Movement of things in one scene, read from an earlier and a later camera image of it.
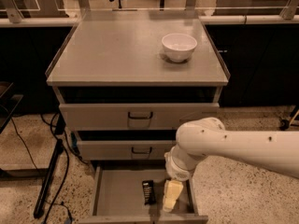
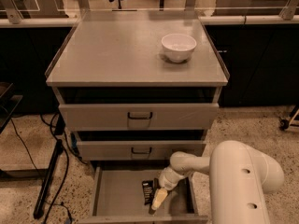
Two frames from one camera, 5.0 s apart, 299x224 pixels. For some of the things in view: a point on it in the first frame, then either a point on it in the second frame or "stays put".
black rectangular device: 149,192 stays put
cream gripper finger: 167,204 -> 155,205
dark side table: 8,102 stays put
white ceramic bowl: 179,47 stays put
